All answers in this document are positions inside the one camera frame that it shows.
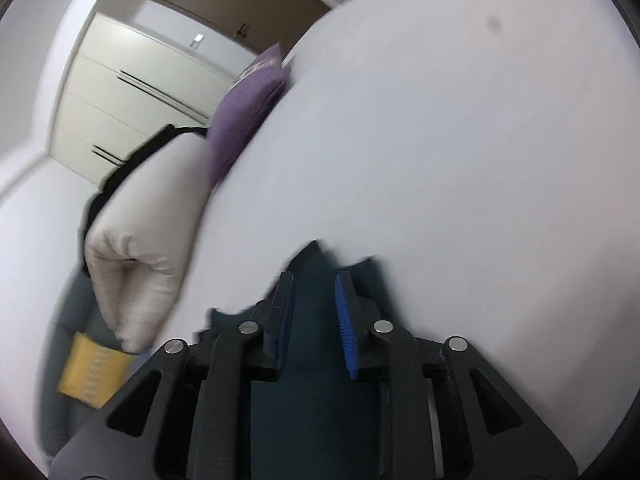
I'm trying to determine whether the dark green knit garment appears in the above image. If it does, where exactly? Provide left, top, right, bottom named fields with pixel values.
left=192, top=238, right=402, bottom=480

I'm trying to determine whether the yellow cushion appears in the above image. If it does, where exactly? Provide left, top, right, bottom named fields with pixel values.
left=58, top=333, right=134, bottom=410

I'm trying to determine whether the grey upholstered bench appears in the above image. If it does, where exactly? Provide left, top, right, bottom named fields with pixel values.
left=38, top=270, right=122, bottom=462

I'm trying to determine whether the folded beige duvet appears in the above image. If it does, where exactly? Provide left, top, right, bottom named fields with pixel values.
left=85, top=132, right=210, bottom=353

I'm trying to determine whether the black garment behind duvet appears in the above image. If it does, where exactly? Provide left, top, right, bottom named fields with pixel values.
left=79, top=124, right=208, bottom=284

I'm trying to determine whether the purple cushion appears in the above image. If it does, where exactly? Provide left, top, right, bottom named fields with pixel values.
left=206, top=44, right=288, bottom=188

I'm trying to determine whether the cream wardrobe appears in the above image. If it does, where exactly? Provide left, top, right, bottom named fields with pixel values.
left=50, top=14, right=232, bottom=183

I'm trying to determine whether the white wall switch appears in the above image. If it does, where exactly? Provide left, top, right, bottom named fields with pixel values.
left=189, top=34, right=204, bottom=50

